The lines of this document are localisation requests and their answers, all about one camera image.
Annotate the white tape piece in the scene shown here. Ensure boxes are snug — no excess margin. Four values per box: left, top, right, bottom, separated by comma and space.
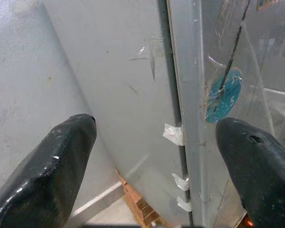
162, 123, 185, 146
172, 173, 190, 191
176, 196, 192, 212

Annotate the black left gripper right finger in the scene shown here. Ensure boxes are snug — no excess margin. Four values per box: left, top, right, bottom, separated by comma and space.
215, 117, 285, 228

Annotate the round teal sticker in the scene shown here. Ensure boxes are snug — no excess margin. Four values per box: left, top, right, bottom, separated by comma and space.
205, 67, 243, 124

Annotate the yellow framed sticker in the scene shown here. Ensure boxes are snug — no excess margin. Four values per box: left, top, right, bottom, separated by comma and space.
256, 0, 280, 12

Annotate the thin black cord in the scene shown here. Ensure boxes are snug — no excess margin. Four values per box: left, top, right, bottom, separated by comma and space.
216, 0, 251, 100

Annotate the fridge door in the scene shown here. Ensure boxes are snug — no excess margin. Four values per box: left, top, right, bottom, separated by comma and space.
167, 0, 285, 228

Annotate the grey fridge cabinet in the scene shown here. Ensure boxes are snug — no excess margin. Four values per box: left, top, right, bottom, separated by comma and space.
41, 0, 193, 226

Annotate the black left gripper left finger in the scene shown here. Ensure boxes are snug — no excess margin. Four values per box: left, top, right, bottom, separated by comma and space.
0, 113, 97, 228

